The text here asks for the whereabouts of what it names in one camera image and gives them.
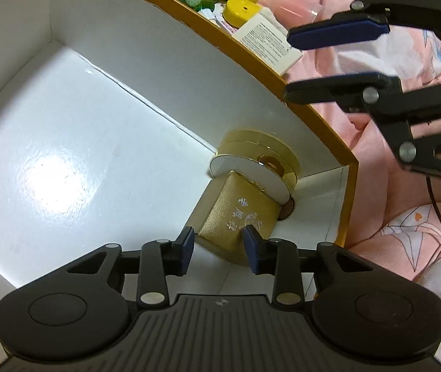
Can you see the white printed carton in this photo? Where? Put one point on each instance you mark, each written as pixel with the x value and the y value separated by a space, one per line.
pixel 267 38

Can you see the white tube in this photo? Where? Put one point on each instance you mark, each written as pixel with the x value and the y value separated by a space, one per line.
pixel 220 19

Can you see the pink printed bedsheet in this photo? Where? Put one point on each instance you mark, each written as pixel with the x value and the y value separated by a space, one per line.
pixel 360 143

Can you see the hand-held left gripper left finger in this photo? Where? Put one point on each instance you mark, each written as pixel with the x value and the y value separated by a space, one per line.
pixel 184 250

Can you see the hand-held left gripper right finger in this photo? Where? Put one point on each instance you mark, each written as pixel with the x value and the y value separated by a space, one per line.
pixel 252 252

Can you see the round gold jar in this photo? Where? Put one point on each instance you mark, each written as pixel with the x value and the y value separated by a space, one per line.
pixel 255 145

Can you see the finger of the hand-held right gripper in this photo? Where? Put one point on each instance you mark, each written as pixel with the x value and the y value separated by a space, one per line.
pixel 336 31
pixel 336 85

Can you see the pink plastic cup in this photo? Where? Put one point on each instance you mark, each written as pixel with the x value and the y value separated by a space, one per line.
pixel 298 9

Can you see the small gold gift box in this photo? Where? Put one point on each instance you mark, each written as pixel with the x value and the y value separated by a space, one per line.
pixel 224 209

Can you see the large orange-rimmed cardboard box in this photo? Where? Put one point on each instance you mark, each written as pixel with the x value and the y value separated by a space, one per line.
pixel 88 104

